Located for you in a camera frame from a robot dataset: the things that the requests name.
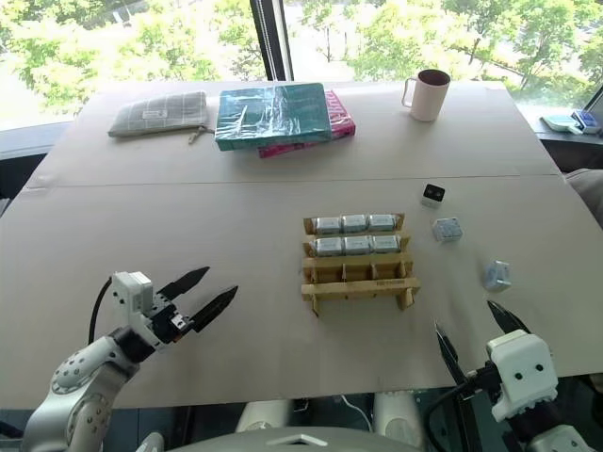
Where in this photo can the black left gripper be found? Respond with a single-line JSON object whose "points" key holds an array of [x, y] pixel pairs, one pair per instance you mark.
{"points": [[167, 325]]}

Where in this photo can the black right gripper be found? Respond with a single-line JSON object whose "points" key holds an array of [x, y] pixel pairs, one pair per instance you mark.
{"points": [[485, 379]]}

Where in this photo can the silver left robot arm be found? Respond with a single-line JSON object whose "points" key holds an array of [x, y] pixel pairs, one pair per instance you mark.
{"points": [[70, 376]]}

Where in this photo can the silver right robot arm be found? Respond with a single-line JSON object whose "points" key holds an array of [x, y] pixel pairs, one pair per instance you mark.
{"points": [[567, 440]]}

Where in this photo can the wooden slotted rack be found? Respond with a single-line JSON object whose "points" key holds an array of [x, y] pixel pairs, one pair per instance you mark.
{"points": [[358, 282]]}

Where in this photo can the light teal book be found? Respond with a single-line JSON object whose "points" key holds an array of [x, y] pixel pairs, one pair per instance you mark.
{"points": [[559, 123]]}

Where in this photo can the blue and white box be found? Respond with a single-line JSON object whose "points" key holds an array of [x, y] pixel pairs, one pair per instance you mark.
{"points": [[586, 120]]}

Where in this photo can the white rounded robot part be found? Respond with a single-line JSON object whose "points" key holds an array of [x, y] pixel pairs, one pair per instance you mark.
{"points": [[396, 414], [261, 416]]}

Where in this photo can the silver robot torso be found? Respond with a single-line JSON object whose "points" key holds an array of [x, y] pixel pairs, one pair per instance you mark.
{"points": [[235, 442]]}

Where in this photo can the beige cushion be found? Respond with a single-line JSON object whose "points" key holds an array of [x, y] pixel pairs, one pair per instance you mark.
{"points": [[589, 193]]}

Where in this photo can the grey checked fabric pouch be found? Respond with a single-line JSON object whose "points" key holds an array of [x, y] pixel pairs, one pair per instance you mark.
{"points": [[158, 114]]}

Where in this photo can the teal wrapped book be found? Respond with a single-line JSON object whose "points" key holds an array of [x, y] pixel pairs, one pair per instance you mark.
{"points": [[271, 115]]}

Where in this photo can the pink book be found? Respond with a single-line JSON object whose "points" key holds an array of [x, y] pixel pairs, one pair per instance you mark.
{"points": [[341, 120]]}

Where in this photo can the cream mug with maroon interior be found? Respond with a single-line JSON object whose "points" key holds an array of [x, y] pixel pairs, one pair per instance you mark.
{"points": [[428, 96]]}

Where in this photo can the light blue cube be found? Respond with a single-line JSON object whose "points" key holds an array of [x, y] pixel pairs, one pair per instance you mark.
{"points": [[446, 230], [497, 276]]}

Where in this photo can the black and white cube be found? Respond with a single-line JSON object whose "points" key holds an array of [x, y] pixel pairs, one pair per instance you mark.
{"points": [[434, 195]]}

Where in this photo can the black window frame post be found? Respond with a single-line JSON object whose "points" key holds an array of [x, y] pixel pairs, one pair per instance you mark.
{"points": [[273, 37]]}

